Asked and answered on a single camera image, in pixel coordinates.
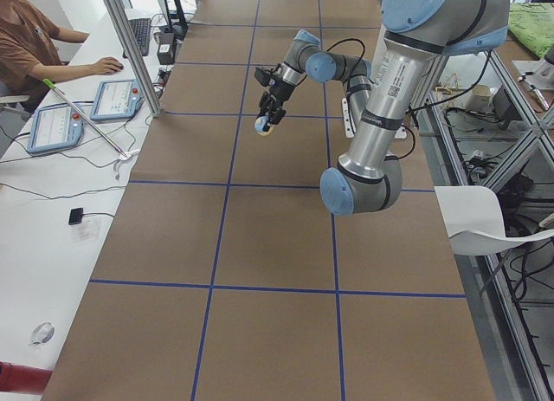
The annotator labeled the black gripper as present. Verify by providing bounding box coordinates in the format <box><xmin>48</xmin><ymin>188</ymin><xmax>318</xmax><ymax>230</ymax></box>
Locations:
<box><xmin>259</xmin><ymin>75</ymin><xmax>294</xmax><ymax>125</ymax></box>

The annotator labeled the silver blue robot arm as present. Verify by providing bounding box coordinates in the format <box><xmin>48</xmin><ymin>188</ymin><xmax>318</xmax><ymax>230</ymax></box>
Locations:
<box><xmin>254</xmin><ymin>0</ymin><xmax>510</xmax><ymax>215</ymax></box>

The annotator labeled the person's right hand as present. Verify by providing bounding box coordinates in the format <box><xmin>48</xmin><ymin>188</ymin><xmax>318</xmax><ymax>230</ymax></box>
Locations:
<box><xmin>93</xmin><ymin>57</ymin><xmax>124</xmax><ymax>75</ymax></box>

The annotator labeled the black power adapter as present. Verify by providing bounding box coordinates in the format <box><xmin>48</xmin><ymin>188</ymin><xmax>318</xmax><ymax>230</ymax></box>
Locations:
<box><xmin>157</xmin><ymin>33</ymin><xmax>176</xmax><ymax>65</ymax></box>

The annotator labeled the black keyboard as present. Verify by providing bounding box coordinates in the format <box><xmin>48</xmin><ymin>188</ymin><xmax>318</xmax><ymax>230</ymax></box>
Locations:
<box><xmin>128</xmin><ymin>17</ymin><xmax>151</xmax><ymax>56</ymax></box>

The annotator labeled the far blue teach pendant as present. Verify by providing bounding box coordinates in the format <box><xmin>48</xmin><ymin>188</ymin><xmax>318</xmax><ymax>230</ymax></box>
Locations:
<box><xmin>90</xmin><ymin>80</ymin><xmax>144</xmax><ymax>122</ymax></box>

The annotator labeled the blue teach pendant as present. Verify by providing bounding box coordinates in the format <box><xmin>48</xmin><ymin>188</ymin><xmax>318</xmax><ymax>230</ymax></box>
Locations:
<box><xmin>26</xmin><ymin>105</ymin><xmax>83</xmax><ymax>156</ymax></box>
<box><xmin>90</xmin><ymin>80</ymin><xmax>144</xmax><ymax>122</ymax></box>

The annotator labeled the near blue teach pendant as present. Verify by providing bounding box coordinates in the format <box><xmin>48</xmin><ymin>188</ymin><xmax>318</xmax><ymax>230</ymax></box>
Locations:
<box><xmin>26</xmin><ymin>105</ymin><xmax>83</xmax><ymax>156</ymax></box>

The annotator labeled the grey reaching tool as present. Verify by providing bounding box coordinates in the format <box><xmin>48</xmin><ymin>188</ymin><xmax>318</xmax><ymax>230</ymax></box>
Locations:
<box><xmin>42</xmin><ymin>78</ymin><xmax>139</xmax><ymax>181</ymax></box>

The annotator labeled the small black puck device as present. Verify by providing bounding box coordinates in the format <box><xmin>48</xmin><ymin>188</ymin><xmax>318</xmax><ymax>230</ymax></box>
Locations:
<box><xmin>68</xmin><ymin>207</ymin><xmax>84</xmax><ymax>225</ymax></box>

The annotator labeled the white chair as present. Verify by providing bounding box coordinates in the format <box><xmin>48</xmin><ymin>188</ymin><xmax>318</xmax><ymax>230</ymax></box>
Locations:
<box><xmin>435</xmin><ymin>185</ymin><xmax>553</xmax><ymax>255</ymax></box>

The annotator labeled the person in brown shirt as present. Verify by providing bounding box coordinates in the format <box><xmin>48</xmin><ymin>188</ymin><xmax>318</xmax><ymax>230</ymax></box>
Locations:
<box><xmin>1</xmin><ymin>0</ymin><xmax>96</xmax><ymax>113</ymax></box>

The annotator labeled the green cloth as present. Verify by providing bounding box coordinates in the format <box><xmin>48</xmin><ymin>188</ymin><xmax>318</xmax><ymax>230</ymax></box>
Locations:
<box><xmin>508</xmin><ymin>3</ymin><xmax>553</xmax><ymax>58</ymax></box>

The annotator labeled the clear plastic bag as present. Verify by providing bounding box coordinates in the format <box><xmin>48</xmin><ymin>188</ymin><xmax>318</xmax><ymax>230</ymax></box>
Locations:
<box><xmin>29</xmin><ymin>322</ymin><xmax>55</xmax><ymax>346</ymax></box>

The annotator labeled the red object at edge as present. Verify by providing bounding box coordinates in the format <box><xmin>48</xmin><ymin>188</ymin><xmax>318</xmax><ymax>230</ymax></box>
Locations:
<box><xmin>0</xmin><ymin>362</ymin><xmax>53</xmax><ymax>395</ymax></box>

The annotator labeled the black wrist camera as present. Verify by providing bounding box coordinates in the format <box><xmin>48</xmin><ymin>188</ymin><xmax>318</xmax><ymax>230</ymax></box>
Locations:
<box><xmin>254</xmin><ymin>67</ymin><xmax>275</xmax><ymax>87</ymax></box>

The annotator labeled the aluminium profile post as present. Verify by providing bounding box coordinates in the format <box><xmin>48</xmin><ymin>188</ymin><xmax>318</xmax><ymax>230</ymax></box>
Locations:
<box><xmin>104</xmin><ymin>0</ymin><xmax>161</xmax><ymax>118</ymax></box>

